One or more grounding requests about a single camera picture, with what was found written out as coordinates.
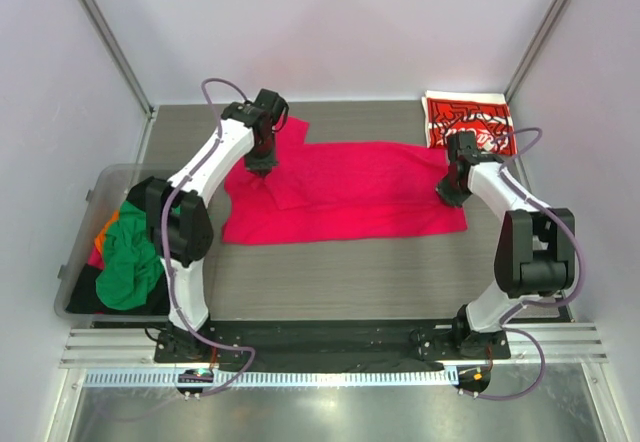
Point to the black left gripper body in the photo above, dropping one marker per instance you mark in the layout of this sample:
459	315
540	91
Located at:
262	148

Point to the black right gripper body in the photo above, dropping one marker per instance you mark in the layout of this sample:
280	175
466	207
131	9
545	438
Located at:
452	191

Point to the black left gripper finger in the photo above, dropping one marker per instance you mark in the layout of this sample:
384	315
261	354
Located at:
256	168
268	167

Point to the pink t shirt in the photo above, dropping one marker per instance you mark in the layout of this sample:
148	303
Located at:
339	191

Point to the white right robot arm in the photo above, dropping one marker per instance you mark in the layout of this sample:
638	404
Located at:
535	256

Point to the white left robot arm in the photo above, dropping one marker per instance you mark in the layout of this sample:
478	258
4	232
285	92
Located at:
178	223

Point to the folded red coca-cola t shirt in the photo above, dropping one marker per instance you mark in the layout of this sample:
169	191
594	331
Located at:
487	115

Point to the clear plastic bin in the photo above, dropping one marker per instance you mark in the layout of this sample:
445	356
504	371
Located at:
110	191

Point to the green t shirt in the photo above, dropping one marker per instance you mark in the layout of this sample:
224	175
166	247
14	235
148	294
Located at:
132	269

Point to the orange t shirt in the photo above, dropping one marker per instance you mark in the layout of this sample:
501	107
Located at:
100	239

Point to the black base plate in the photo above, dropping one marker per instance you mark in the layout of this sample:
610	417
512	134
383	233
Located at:
338	346

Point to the slotted cable duct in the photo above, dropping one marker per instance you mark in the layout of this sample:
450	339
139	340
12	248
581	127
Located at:
184	378

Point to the left corner aluminium post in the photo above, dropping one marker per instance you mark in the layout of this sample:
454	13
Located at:
113	48

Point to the corner aluminium post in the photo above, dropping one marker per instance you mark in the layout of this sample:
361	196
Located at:
542	35
113	48

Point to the right corner aluminium post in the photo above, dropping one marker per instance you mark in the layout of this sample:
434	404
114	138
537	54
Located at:
542	35

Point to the aluminium frame rail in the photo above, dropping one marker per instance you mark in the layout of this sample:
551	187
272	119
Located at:
107	348

